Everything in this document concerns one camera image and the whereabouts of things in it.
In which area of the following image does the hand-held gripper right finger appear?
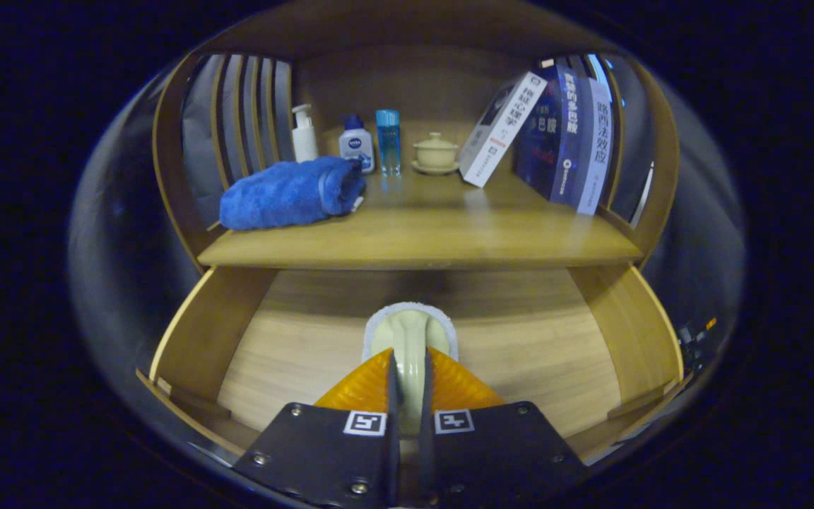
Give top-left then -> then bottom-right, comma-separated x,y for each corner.
418,346 -> 589,508

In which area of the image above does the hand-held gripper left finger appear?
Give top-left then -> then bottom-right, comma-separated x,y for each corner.
232,348 -> 402,509

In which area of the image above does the cream scrub brush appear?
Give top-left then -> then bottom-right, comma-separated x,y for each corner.
362,302 -> 459,435

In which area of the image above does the wooden drawer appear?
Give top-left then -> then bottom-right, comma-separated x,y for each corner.
137,265 -> 685,464

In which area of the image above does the wooden countertop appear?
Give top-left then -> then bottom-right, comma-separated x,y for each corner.
197,166 -> 644,271

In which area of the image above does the blue rolled towel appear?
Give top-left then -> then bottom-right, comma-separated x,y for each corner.
219,156 -> 367,231

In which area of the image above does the beige lidded teacup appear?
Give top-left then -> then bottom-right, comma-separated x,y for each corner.
411,131 -> 460,176

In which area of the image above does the white bottle with blue cap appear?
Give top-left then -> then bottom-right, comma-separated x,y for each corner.
338,115 -> 376,175

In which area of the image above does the clear blue bottle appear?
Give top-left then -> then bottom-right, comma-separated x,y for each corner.
376,109 -> 402,177

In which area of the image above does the white pump bottle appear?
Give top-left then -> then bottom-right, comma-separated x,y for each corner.
291,104 -> 319,163

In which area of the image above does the white book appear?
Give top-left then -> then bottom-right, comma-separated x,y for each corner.
458,71 -> 549,189

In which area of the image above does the dark blue book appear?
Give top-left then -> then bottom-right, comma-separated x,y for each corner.
513,64 -> 584,207

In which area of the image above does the pale blue book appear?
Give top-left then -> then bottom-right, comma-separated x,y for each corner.
577,76 -> 615,216

